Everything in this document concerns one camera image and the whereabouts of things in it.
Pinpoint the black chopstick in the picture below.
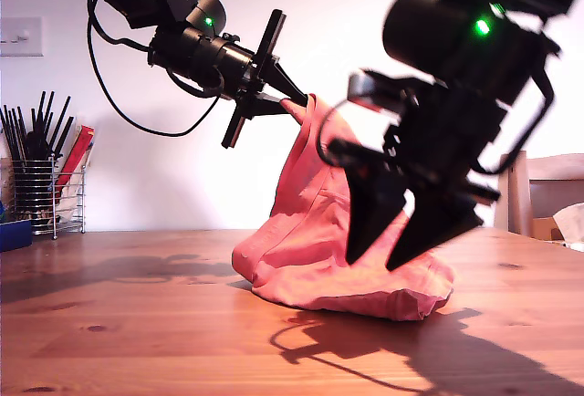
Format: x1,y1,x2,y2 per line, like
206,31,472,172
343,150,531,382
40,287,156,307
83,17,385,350
35,90,47,135
53,115,75,161
0,104,22,162
48,96,72,152
42,90,56,133

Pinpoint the blue box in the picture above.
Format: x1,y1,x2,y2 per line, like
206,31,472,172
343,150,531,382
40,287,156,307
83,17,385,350
0,219,34,253

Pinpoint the orange cardboard box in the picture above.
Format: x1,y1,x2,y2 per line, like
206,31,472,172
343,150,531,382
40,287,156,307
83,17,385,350
531,216,565,242

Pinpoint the metal wire utensil holder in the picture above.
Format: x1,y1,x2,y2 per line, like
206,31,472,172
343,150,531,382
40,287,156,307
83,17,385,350
11,158,87,238

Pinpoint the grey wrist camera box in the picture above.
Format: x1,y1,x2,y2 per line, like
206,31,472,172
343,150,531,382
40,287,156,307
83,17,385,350
347,69,419,119

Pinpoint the thick black cable loop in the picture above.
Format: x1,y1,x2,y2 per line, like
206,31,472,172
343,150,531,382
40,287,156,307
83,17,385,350
474,67,557,174

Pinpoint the red underwear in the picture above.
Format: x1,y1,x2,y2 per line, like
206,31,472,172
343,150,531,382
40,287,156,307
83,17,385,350
231,93,456,322

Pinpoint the white tissue paper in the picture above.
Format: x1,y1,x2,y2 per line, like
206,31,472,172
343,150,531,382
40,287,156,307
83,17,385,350
552,203,584,245

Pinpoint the thin black camera cable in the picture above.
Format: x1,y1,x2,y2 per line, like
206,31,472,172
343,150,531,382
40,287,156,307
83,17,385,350
316,98,361,167

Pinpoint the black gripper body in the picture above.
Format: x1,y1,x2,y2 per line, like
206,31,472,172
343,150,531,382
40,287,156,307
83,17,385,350
216,9,288,149

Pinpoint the red chopstick packet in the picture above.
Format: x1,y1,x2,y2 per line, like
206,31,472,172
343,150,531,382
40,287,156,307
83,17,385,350
55,125,96,185

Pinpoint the white light switch plate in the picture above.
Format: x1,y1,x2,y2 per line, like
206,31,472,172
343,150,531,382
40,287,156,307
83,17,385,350
0,16,45,57

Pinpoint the wooden chair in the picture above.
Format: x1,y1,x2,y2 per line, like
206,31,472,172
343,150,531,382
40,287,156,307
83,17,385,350
495,151,584,245

